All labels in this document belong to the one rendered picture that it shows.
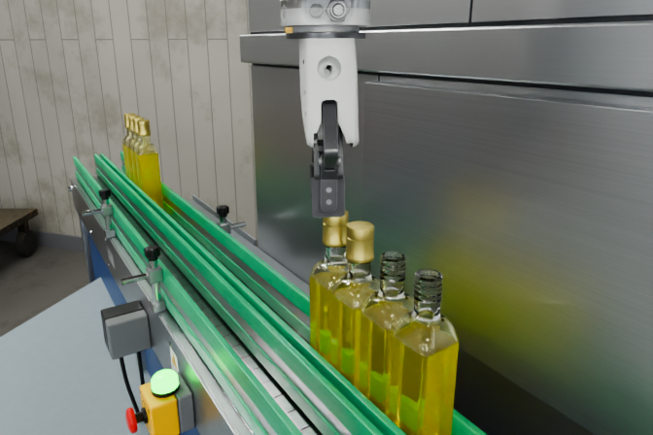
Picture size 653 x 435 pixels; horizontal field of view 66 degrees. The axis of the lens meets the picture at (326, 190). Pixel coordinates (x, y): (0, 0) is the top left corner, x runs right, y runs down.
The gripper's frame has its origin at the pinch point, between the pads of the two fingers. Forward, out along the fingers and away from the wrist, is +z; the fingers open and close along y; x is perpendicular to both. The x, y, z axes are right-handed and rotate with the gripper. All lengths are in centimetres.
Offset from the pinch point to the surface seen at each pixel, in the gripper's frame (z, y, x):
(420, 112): -5.6, 17.0, -13.7
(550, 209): 2.4, -0.7, -23.7
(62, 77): 9, 320, 165
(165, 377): 38, 22, 25
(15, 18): -31, 332, 196
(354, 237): 8.0, 6.7, -3.7
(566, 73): -11.5, 0.4, -24.1
